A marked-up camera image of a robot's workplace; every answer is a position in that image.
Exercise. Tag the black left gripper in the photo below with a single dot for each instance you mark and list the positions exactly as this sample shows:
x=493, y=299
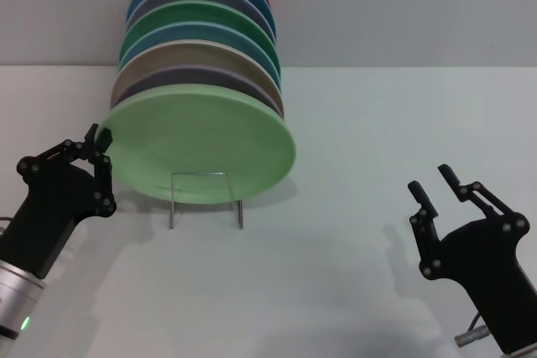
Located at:
x=46, y=215

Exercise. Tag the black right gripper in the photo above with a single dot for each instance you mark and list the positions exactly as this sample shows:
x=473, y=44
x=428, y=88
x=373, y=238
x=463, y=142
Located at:
x=488, y=274

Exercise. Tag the light green plate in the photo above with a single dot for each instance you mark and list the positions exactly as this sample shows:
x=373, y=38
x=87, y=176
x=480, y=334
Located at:
x=201, y=144

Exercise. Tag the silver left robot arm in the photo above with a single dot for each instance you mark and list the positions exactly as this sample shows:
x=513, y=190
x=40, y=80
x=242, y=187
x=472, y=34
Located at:
x=17, y=295

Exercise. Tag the lavender plate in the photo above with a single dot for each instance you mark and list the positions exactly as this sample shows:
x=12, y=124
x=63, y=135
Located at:
x=189, y=77

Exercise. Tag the clear acrylic plate rack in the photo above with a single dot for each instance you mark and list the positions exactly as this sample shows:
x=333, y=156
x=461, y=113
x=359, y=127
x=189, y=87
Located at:
x=228, y=190

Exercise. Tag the beige plate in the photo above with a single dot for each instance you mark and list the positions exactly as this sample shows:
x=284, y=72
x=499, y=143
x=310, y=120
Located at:
x=184, y=56

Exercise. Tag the dark green plate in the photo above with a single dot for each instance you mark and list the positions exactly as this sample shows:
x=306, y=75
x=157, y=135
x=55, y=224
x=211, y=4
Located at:
x=197, y=12

